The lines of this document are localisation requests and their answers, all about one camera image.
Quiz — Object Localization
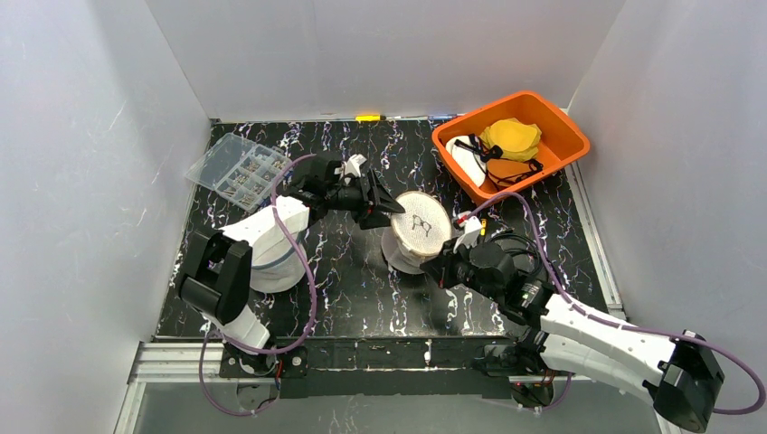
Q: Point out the white bra black straps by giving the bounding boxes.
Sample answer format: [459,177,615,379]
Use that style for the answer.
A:
[445,135,490,188]

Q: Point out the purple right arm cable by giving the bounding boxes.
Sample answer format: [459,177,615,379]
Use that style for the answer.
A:
[461,191,767,416]

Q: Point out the black coiled cable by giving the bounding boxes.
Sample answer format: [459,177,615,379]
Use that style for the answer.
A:
[488,228,558,288]

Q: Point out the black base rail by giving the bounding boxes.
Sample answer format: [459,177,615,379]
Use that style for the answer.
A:
[218,335,576,401]

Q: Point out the yellow bra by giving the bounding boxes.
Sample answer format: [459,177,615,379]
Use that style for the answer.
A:
[479,118,542,162]

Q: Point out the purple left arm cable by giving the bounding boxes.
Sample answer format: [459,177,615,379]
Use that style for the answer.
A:
[198,153,318,419]

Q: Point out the yellow tape piece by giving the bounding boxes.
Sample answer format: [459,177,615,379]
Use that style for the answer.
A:
[355,114,385,122]

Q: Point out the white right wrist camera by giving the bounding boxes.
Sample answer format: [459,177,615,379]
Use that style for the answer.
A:
[452,212,483,253]

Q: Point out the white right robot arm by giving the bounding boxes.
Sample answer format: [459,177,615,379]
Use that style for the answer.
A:
[420,241,724,433]

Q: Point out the clear plastic screw box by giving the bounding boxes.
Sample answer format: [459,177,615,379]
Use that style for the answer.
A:
[185,133,290,212]

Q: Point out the orange plastic bin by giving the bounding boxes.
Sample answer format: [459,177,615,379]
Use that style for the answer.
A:
[431,90,591,204]

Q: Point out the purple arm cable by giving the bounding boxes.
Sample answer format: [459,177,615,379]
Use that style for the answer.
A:
[461,191,767,416]
[198,153,318,419]

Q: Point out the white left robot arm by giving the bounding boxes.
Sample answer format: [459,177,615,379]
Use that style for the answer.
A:
[175,152,405,355]

